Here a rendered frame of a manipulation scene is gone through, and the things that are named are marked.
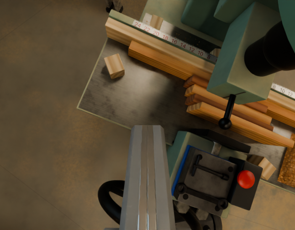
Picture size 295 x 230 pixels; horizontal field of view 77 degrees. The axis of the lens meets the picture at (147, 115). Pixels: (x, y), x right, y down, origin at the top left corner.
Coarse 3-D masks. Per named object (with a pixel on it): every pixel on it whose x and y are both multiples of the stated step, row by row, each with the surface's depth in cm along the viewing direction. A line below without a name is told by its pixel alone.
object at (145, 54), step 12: (132, 48) 38; (144, 48) 39; (144, 60) 41; (156, 60) 39; (168, 60) 39; (168, 72) 43; (180, 72) 40; (192, 72) 40; (204, 72) 40; (276, 108) 42; (288, 120) 43
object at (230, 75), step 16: (240, 16) 31; (256, 16) 28; (272, 16) 28; (240, 32) 28; (256, 32) 27; (224, 48) 32; (240, 48) 27; (224, 64) 29; (240, 64) 27; (224, 80) 27; (240, 80) 27; (256, 80) 27; (272, 80) 27; (224, 96) 32; (240, 96) 30; (256, 96) 27
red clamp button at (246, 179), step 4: (240, 172) 31; (244, 172) 31; (248, 172) 31; (240, 176) 31; (244, 176) 31; (248, 176) 31; (252, 176) 31; (240, 180) 31; (244, 180) 31; (248, 180) 31; (252, 180) 31; (240, 184) 31; (244, 184) 31; (248, 184) 31; (252, 184) 31
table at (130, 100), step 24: (120, 48) 42; (96, 72) 41; (144, 72) 42; (96, 96) 41; (120, 96) 41; (144, 96) 42; (168, 96) 43; (120, 120) 41; (144, 120) 42; (168, 120) 42; (192, 120) 43; (168, 144) 42; (264, 144) 45
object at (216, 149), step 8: (192, 128) 42; (208, 136) 34; (216, 136) 34; (224, 136) 34; (216, 144) 37; (224, 144) 35; (232, 144) 34; (240, 144) 34; (216, 152) 37; (248, 152) 34
